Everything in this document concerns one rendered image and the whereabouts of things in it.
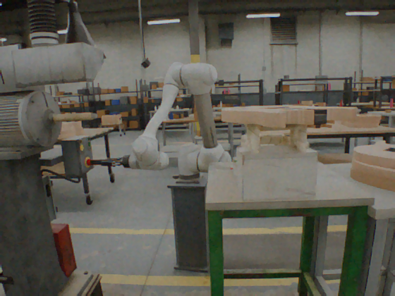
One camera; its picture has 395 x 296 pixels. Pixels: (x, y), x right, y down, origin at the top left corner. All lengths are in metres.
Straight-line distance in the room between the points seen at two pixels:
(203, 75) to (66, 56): 0.75
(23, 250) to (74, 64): 0.93
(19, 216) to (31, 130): 0.43
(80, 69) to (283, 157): 0.80
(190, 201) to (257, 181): 0.98
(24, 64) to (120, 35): 12.06
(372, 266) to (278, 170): 0.56
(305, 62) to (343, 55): 1.82
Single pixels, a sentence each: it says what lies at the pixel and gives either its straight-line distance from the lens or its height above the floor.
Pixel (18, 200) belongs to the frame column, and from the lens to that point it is 1.39.
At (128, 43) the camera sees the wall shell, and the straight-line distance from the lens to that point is 12.98.
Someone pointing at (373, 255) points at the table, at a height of 0.68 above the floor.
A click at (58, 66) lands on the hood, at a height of 1.45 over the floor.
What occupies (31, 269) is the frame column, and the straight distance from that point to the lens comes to 1.55.
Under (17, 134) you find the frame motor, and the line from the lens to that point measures 1.28.
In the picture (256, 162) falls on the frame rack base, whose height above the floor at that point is 1.07.
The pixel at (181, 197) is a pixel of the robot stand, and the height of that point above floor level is 0.61.
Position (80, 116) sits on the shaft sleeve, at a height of 1.25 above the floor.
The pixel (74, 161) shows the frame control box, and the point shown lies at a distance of 1.50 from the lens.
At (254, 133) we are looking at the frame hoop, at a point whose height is 1.17.
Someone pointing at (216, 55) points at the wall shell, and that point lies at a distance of 12.21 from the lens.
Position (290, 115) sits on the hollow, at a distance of 0.84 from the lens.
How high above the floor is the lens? 1.31
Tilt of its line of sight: 11 degrees down
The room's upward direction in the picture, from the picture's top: 3 degrees counter-clockwise
